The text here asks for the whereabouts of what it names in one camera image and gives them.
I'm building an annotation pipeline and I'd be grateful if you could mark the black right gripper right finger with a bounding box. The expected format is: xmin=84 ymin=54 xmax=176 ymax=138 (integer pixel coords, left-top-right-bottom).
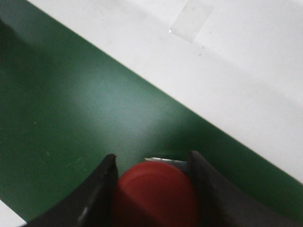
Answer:
xmin=187 ymin=151 xmax=300 ymax=227

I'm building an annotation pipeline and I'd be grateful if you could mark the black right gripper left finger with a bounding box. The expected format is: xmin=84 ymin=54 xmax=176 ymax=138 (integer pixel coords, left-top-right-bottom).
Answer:
xmin=25 ymin=154 xmax=118 ymax=227

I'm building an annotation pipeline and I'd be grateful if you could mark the red mushroom push button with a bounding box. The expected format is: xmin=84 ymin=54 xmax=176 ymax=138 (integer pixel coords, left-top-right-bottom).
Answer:
xmin=111 ymin=161 xmax=200 ymax=227

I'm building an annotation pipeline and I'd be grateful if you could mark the green conveyor belt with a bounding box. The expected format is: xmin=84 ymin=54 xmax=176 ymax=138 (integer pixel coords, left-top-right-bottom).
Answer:
xmin=0 ymin=0 xmax=303 ymax=223

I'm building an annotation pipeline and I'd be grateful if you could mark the clear tape patch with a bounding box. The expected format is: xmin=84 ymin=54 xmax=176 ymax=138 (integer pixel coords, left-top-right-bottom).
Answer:
xmin=169 ymin=0 xmax=214 ymax=43

